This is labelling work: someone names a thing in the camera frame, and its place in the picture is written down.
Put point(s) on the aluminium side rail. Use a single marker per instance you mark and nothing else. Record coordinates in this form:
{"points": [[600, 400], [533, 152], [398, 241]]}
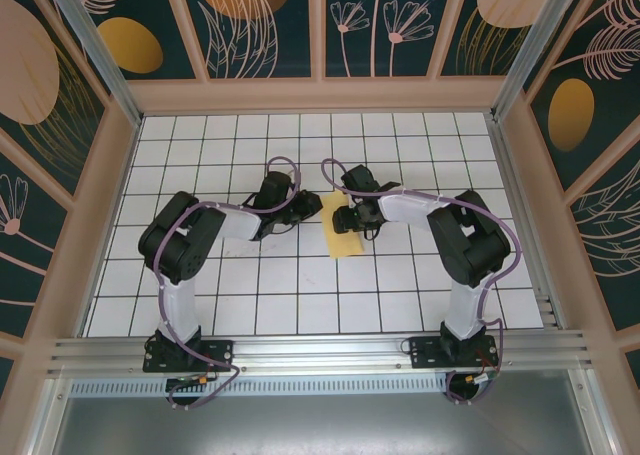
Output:
{"points": [[523, 225]]}

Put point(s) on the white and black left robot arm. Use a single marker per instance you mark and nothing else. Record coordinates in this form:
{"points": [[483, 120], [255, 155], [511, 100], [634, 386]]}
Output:
{"points": [[175, 305]]}

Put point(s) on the aluminium corner post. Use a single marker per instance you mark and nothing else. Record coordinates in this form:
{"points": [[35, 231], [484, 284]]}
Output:
{"points": [[97, 50], [536, 50]]}

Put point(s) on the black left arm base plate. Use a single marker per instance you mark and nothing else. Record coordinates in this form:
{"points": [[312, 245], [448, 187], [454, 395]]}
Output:
{"points": [[220, 355]]}

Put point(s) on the long aluminium base rail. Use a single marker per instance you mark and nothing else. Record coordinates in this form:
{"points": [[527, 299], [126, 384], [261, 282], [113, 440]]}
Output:
{"points": [[320, 352]]}

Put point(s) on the grey sheet metal panel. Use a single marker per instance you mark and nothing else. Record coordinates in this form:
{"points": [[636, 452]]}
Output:
{"points": [[320, 425]]}

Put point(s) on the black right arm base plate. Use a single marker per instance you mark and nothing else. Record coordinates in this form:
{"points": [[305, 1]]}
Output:
{"points": [[425, 355]]}

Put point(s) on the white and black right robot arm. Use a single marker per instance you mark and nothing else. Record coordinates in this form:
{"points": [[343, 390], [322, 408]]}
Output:
{"points": [[470, 305]]}

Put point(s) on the yellow cloth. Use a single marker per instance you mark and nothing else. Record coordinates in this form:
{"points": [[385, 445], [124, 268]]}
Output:
{"points": [[345, 246]]}

